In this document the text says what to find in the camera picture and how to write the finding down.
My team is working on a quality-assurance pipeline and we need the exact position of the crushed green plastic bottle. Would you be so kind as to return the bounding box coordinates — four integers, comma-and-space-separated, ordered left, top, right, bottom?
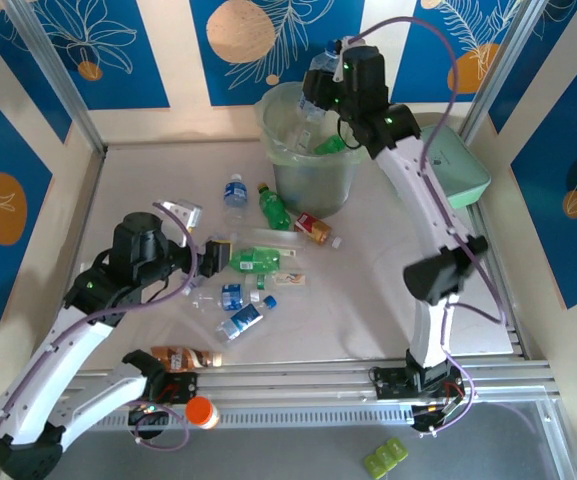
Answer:
314, 133, 348, 155

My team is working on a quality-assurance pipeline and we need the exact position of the clear bottle blue cap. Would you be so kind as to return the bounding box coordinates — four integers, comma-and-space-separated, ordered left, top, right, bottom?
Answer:
295, 38, 343, 122

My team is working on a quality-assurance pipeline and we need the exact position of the small blue-label clear bottle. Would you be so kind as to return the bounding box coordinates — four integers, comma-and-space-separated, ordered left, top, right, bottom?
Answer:
190, 283, 259, 314

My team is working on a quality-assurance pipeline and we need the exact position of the large green bottle yellow cap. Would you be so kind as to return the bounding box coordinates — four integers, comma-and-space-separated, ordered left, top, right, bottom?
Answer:
225, 247, 299, 274

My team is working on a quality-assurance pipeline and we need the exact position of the long clear plastic bottle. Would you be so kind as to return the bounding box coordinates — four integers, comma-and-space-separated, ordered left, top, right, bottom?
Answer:
227, 227, 309, 254

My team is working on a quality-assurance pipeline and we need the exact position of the blue-label bottle white cap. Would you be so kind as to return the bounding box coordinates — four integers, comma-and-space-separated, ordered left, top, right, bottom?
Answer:
222, 173, 248, 226

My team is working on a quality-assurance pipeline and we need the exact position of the small green soda bottle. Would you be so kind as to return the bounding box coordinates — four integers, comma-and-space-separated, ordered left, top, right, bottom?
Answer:
256, 182, 293, 230

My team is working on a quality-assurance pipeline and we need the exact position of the brown coffee drink bottle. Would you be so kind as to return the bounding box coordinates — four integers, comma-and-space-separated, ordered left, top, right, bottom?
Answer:
150, 343, 224, 372

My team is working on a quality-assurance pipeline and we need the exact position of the red-label orange drink bottle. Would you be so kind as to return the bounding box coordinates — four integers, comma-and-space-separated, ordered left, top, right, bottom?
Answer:
293, 210, 344, 250

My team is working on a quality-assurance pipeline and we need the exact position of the pale green bin liner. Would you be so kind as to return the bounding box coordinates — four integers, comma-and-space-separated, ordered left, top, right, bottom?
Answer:
253, 79, 387, 166

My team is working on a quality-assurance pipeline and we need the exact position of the grey translucent waste bin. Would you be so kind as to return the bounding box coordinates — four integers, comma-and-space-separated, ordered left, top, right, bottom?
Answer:
260, 82, 377, 219

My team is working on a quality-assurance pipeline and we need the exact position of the mint green zip case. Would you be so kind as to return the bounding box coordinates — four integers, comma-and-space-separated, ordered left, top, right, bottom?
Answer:
417, 124, 493, 211

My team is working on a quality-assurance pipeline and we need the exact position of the orange-capped pill bottle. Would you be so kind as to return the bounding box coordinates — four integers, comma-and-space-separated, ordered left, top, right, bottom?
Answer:
184, 395, 221, 431

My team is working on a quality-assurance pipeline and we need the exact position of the lime green segmented case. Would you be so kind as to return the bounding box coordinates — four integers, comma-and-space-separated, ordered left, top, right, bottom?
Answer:
364, 437, 410, 476

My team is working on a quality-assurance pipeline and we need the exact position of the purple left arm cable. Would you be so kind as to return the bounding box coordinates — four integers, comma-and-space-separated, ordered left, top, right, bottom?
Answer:
0, 201, 200, 479

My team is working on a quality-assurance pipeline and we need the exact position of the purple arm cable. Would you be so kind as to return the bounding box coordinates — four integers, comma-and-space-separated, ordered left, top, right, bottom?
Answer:
350, 16, 508, 436
0, 201, 200, 479

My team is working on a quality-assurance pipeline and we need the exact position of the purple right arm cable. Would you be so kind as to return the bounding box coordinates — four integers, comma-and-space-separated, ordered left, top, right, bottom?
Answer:
350, 16, 508, 436

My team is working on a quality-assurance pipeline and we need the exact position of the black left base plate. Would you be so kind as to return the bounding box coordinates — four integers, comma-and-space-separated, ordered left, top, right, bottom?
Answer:
165, 372, 200, 405

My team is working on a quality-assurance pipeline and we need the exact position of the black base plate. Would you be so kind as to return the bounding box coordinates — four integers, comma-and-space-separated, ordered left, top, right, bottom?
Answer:
371, 368, 469, 401
165, 372, 200, 405

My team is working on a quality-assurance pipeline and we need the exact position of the aluminium frame post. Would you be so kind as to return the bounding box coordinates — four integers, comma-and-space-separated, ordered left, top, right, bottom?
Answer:
5, 0, 108, 156
460, 0, 552, 146

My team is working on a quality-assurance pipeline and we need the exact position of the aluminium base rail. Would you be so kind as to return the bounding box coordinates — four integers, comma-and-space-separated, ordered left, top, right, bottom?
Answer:
62, 357, 554, 406

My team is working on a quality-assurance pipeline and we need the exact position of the black electronics bracket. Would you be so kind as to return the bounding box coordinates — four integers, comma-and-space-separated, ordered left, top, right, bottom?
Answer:
127, 403, 172, 441
410, 399, 469, 437

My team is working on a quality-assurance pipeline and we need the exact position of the grey slotted cable duct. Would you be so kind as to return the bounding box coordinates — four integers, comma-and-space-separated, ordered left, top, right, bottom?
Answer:
95, 404, 417, 432

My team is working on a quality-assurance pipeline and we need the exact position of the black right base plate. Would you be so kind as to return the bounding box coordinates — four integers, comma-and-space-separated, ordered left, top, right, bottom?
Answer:
371, 368, 469, 401

